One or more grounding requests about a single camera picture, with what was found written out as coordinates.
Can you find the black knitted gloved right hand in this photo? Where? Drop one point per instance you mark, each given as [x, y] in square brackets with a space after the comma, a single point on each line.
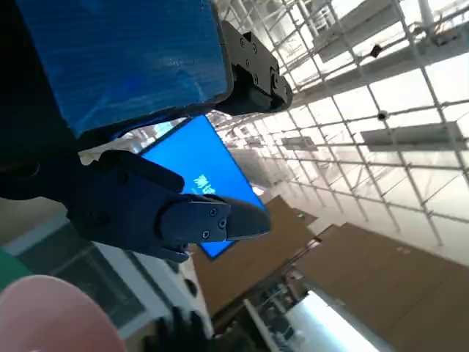
[179, 333]

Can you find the pink bowl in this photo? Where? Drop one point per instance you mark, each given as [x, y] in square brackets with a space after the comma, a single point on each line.
[47, 319]

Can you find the large blue display screen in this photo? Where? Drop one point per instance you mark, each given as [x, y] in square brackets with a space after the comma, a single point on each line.
[205, 157]

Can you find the bare black left hand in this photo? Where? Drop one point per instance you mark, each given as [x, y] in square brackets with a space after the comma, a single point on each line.
[110, 55]

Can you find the green cutting mat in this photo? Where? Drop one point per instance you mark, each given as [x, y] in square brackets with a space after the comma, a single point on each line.
[11, 267]

